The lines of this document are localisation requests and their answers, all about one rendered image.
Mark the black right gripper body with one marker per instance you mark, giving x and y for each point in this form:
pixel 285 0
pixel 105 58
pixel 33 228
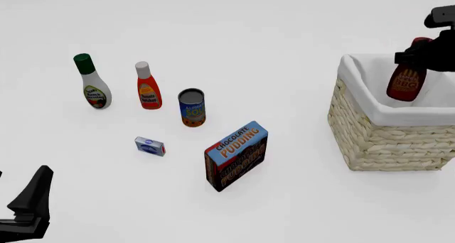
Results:
pixel 445 53

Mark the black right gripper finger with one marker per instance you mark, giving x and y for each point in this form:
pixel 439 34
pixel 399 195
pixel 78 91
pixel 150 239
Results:
pixel 409 57

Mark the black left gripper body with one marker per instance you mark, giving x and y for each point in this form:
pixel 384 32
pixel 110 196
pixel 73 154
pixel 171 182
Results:
pixel 21 228

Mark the dark red bbq sauce bottle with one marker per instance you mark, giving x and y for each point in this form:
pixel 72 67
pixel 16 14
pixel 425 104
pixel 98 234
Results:
pixel 404 86

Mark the white cloth basket liner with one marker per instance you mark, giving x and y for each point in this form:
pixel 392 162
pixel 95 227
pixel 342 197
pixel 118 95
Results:
pixel 359 93

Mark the woven pale wicker basket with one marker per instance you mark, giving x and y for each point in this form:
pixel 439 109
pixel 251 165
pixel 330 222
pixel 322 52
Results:
pixel 387 147

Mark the small flat plate on stalk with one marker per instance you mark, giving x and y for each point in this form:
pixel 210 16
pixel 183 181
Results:
pixel 440 16

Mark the ranch dressing bottle green cap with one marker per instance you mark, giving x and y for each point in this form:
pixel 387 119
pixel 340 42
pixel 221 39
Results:
pixel 95 91

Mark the small silver blue box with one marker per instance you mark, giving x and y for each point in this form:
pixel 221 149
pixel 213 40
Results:
pixel 150 146

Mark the red ketchup bottle white cap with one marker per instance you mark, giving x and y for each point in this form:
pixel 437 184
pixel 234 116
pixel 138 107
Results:
pixel 149 92

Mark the blue alphabet soup can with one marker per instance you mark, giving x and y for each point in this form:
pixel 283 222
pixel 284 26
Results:
pixel 192 109

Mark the chocolate pudding box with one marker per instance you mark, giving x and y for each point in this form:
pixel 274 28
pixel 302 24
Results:
pixel 234 157

